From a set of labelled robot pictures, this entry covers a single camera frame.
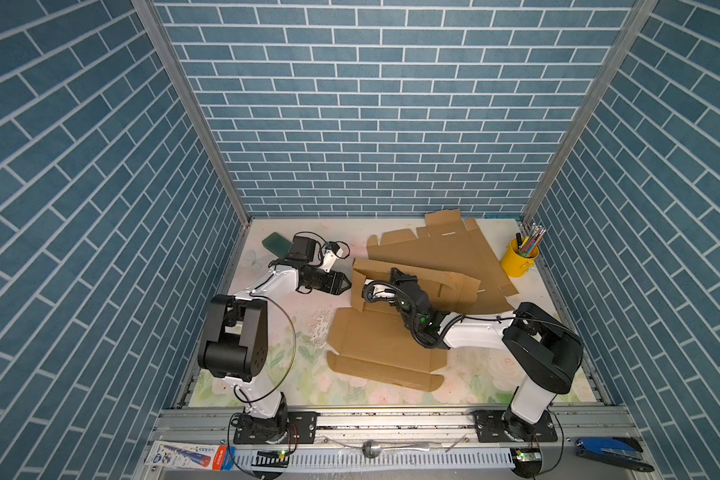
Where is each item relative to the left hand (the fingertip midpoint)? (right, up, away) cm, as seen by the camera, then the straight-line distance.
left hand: (342, 281), depth 92 cm
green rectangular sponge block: (-27, +12, +20) cm, 36 cm away
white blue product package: (-32, -38, -23) cm, 55 cm away
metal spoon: (+10, -37, -23) cm, 44 cm away
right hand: (+16, +6, -6) cm, 18 cm away
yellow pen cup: (+57, +5, +7) cm, 58 cm away
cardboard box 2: (+38, +12, +23) cm, 46 cm away
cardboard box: (+9, -18, -4) cm, 20 cm away
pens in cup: (+61, +11, +6) cm, 63 cm away
